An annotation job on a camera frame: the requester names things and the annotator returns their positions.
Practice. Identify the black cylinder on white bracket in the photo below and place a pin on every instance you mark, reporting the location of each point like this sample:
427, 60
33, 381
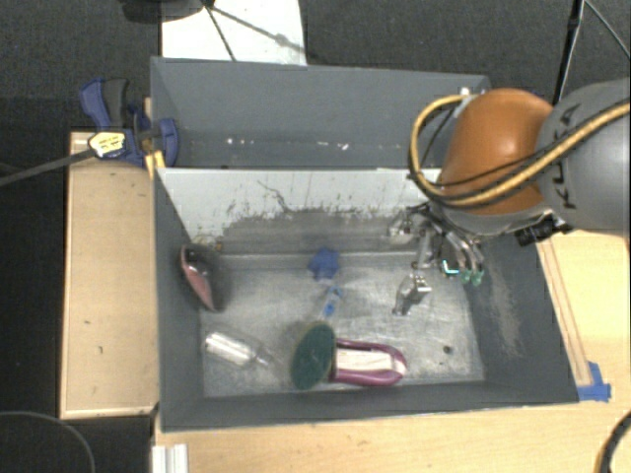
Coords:
537, 232

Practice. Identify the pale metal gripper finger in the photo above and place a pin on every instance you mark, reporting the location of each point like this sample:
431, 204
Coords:
413, 291
404, 225

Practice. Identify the pink and black oval case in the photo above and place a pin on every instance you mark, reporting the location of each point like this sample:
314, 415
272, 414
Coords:
197, 276

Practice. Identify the grey metal bin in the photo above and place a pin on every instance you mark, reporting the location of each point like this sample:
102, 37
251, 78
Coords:
305, 116

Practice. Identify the pale wood board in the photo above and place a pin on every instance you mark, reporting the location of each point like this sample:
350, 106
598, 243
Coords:
111, 289

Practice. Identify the clear plastic bottle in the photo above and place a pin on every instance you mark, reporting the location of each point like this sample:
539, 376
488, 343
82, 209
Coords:
231, 348

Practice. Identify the purple and white toy eggplant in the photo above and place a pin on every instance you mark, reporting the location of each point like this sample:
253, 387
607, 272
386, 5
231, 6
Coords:
367, 362

